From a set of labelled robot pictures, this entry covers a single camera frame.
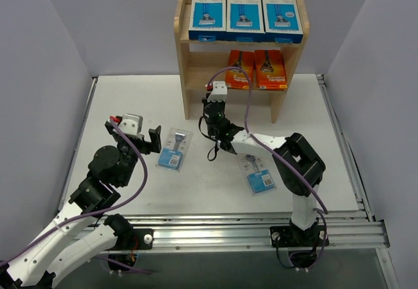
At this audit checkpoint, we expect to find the clear blister razor pack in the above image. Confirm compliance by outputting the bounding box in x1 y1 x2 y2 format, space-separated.
237 154 276 195
157 128 193 172

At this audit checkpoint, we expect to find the orange Gillette Fusion box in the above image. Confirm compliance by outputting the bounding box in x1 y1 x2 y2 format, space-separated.
254 50 288 91
225 50 255 89

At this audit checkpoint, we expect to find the blue Harry's razor box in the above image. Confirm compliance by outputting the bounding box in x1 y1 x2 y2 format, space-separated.
225 0 265 42
262 0 304 44
188 0 227 42

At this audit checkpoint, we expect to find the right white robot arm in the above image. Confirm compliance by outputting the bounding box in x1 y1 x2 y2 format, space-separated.
199 97 329 247

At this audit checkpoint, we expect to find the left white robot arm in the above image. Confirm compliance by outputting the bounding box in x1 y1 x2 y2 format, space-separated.
1 115 161 288

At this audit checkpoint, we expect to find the wooden shelf unit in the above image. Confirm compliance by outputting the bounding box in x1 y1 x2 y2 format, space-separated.
174 0 310 119

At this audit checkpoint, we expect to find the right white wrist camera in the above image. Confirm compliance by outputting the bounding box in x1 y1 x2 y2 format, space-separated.
206 81 227 102

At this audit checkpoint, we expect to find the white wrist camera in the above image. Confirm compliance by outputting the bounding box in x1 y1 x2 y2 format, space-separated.
109 114 143 139
206 81 227 102

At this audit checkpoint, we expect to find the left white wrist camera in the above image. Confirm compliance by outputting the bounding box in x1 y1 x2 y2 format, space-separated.
109 114 143 139

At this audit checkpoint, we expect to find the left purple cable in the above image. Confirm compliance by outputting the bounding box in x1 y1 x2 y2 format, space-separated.
0 119 150 267

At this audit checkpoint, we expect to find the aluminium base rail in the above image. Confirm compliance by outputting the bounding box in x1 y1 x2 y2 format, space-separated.
61 74 389 252

